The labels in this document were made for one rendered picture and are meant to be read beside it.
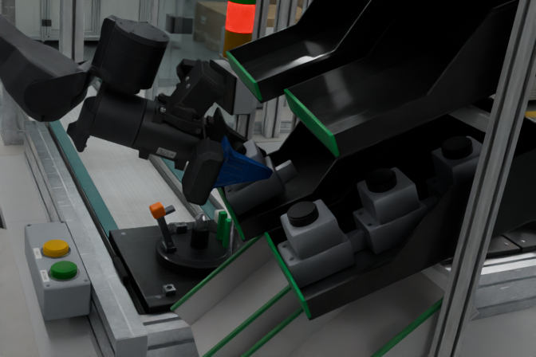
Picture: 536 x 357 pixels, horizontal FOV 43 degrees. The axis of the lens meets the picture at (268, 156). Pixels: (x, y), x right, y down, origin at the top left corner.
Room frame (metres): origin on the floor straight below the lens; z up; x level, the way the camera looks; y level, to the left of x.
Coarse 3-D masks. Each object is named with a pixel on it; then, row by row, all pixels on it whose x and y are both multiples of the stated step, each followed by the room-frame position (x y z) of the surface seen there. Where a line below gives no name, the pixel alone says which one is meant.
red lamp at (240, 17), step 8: (232, 8) 1.20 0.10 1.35; (240, 8) 1.19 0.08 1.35; (248, 8) 1.20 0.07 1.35; (232, 16) 1.20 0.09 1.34; (240, 16) 1.19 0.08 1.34; (248, 16) 1.20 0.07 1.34; (232, 24) 1.19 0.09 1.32; (240, 24) 1.19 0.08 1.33; (248, 24) 1.20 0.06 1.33; (240, 32) 1.19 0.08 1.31; (248, 32) 1.20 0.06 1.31
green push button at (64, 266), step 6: (54, 264) 0.91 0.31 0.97; (60, 264) 0.91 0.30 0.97; (66, 264) 0.91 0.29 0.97; (72, 264) 0.91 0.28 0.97; (54, 270) 0.89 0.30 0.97; (60, 270) 0.89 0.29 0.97; (66, 270) 0.89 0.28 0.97; (72, 270) 0.90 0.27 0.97; (54, 276) 0.89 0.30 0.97; (60, 276) 0.88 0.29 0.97; (66, 276) 0.89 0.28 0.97; (72, 276) 0.89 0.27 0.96
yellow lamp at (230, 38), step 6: (228, 30) 1.20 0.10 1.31; (228, 36) 1.20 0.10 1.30; (234, 36) 1.19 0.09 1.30; (240, 36) 1.19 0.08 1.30; (246, 36) 1.20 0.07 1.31; (228, 42) 1.20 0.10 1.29; (234, 42) 1.19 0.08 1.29; (240, 42) 1.19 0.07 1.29; (246, 42) 1.20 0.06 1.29; (228, 48) 1.20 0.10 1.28
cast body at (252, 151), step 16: (240, 144) 0.72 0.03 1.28; (256, 144) 0.75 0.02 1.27; (256, 160) 0.71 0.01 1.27; (288, 160) 0.74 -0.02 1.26; (272, 176) 0.71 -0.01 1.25; (288, 176) 0.73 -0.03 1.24; (240, 192) 0.71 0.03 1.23; (256, 192) 0.71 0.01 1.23; (272, 192) 0.71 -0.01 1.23; (240, 208) 0.71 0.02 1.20
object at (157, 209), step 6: (156, 204) 0.96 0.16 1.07; (150, 210) 0.96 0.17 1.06; (156, 210) 0.95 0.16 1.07; (162, 210) 0.95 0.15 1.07; (168, 210) 0.96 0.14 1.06; (174, 210) 0.96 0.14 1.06; (156, 216) 0.95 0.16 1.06; (162, 216) 0.95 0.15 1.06; (162, 222) 0.95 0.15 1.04; (162, 228) 0.95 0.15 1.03; (162, 234) 0.96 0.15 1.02; (168, 234) 0.96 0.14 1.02; (168, 240) 0.96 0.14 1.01
